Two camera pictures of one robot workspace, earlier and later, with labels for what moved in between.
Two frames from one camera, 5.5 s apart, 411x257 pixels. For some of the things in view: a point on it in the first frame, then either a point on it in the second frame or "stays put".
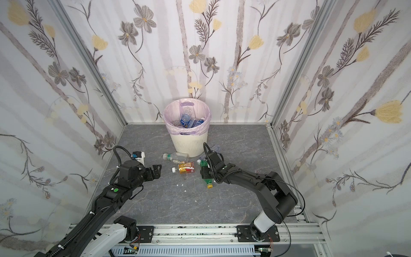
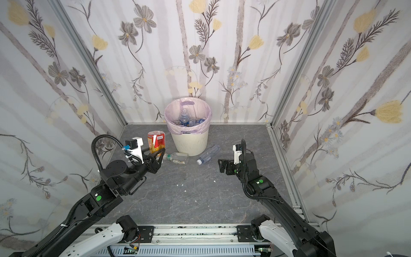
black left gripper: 152,172 -> 149,162
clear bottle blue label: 197,122 stays put
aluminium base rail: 302,234 stays put
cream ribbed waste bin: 192,144 stays put
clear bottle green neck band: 176,157 stays put
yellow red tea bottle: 187,167 -> 156,141
